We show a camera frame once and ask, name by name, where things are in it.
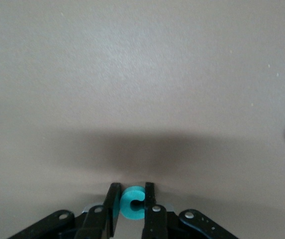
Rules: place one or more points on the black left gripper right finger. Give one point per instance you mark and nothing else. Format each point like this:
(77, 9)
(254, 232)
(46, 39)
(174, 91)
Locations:
(154, 219)

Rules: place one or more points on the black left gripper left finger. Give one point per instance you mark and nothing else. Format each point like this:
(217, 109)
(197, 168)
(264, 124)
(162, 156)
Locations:
(110, 214)

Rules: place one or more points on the teal foam letter c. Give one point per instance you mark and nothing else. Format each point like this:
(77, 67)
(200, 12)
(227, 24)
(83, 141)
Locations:
(126, 204)

